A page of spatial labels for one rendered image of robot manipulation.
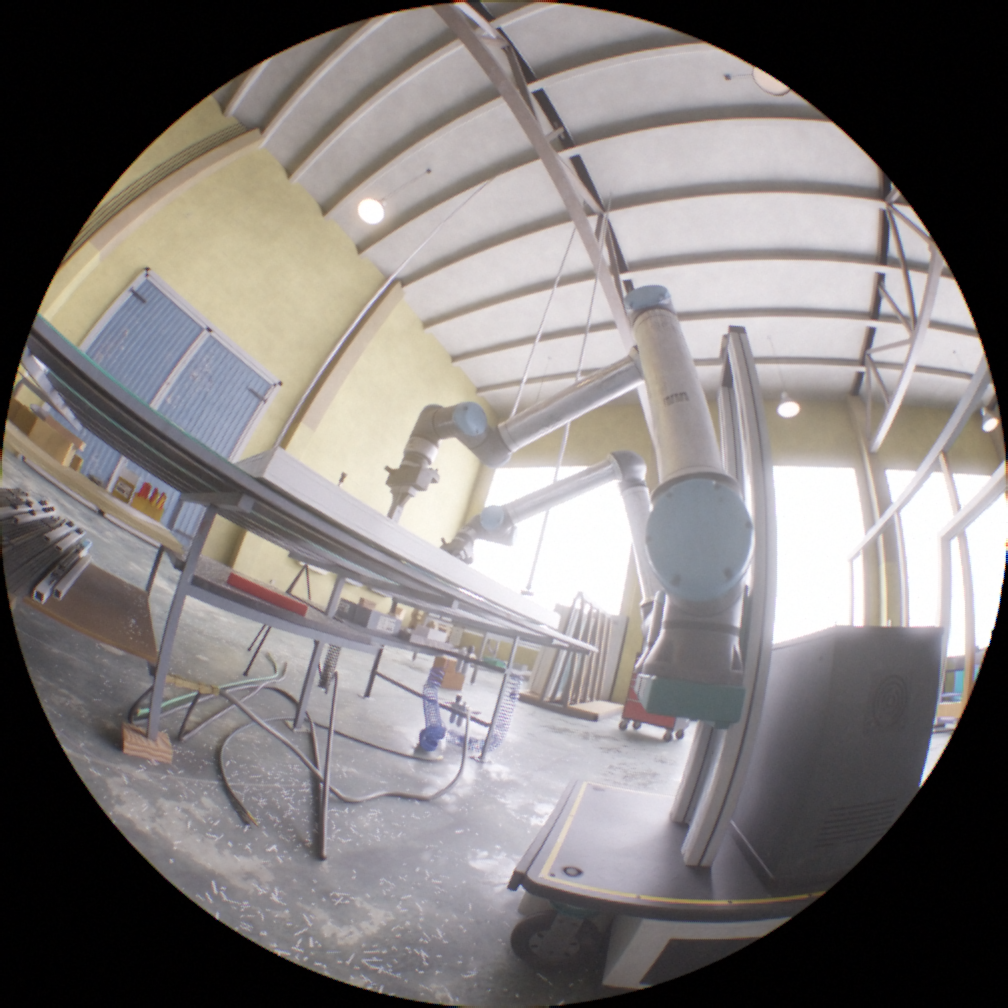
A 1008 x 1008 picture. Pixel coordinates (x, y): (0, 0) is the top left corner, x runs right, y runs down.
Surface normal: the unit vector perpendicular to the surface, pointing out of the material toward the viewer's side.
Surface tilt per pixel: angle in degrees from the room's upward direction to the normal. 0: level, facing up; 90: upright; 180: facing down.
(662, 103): 180
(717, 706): 90
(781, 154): 180
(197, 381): 90
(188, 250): 90
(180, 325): 90
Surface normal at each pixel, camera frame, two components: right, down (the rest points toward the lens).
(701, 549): -0.54, -0.37
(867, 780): -0.32, -0.44
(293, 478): 0.83, 0.01
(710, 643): -0.15, -0.71
